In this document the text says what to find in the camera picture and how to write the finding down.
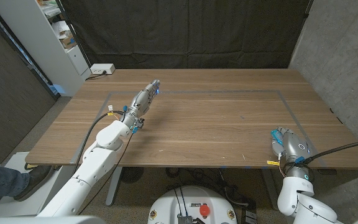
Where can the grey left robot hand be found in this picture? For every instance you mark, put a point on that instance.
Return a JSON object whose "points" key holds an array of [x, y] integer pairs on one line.
{"points": [[143, 101]]}

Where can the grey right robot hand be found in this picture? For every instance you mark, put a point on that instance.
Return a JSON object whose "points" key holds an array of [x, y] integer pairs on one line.
{"points": [[294, 146]]}

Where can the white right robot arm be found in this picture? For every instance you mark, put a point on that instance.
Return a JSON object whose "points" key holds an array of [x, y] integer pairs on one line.
{"points": [[294, 193]]}

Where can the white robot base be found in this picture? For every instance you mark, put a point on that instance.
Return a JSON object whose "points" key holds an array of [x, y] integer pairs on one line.
{"points": [[166, 205]]}

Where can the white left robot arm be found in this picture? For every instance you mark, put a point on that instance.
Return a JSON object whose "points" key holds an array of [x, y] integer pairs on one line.
{"points": [[104, 152]]}

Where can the grey table leg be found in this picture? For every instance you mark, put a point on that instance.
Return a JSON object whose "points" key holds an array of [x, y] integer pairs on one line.
{"points": [[269, 186], [113, 186]]}

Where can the white power strip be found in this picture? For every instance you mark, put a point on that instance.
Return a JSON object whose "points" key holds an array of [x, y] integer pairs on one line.
{"points": [[101, 68]]}

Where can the grey tape rectangle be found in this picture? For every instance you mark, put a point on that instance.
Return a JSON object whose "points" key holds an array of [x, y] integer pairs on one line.
{"points": [[197, 92]]}

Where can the round black floor device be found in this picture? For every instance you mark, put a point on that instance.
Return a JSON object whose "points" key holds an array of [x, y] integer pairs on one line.
{"points": [[131, 174]]}

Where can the black backdrop curtain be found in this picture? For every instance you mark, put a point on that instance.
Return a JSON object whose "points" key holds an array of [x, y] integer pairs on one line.
{"points": [[182, 31]]}

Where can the cardboard box with blue tape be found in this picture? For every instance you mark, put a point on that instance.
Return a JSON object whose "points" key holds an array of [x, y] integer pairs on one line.
{"points": [[68, 42]]}

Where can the black backdrop stand pole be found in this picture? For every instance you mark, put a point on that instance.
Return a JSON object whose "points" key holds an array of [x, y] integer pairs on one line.
{"points": [[73, 34]]}

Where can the red emergency stop button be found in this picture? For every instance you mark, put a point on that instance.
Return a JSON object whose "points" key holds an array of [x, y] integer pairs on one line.
{"points": [[204, 210]]}

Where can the white paper stack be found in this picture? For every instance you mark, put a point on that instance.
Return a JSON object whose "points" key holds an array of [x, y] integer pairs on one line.
{"points": [[59, 28]]}

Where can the white shelf cabinet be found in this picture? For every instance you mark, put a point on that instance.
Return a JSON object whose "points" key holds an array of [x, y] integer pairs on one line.
{"points": [[36, 40]]}

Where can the person's dark shoe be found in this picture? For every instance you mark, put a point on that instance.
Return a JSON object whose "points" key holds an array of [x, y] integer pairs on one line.
{"points": [[36, 180]]}

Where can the white floor platform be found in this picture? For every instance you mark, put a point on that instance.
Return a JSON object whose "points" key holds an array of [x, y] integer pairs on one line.
{"points": [[17, 161]]}

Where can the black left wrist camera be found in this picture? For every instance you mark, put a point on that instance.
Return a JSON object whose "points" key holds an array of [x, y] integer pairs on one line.
{"points": [[139, 123]]}

